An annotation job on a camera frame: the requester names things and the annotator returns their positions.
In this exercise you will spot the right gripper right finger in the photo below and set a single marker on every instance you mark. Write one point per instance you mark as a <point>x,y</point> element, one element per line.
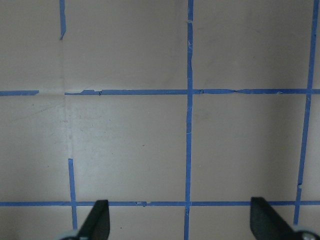
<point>266,223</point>

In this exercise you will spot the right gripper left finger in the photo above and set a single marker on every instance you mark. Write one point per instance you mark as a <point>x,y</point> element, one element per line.
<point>97,224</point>

